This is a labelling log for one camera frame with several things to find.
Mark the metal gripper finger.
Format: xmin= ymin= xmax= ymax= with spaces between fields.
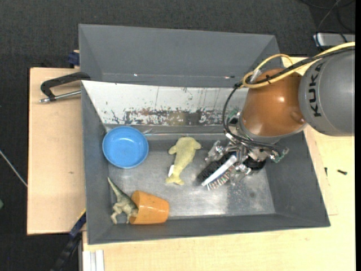
xmin=230 ymin=164 xmax=252 ymax=185
xmin=205 ymin=140 xmax=227 ymax=163

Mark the yellow plush dolphin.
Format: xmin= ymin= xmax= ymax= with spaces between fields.
xmin=165 ymin=136 xmax=202 ymax=186

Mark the orange cup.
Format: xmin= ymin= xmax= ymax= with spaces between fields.
xmin=129 ymin=190 xmax=170 ymax=225

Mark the blue bowl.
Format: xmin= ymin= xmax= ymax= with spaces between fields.
xmin=102 ymin=125 xmax=149 ymax=169

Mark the green toy dinosaur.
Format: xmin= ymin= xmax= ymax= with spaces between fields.
xmin=107 ymin=176 xmax=139 ymax=225

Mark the grey metal bin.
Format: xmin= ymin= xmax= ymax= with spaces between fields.
xmin=78 ymin=23 xmax=331 ymax=245

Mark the black cylinder on white bracket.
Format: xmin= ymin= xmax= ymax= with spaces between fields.
xmin=244 ymin=156 xmax=266 ymax=171

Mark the white handled bristle brush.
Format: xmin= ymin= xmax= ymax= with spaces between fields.
xmin=196 ymin=154 xmax=240 ymax=191

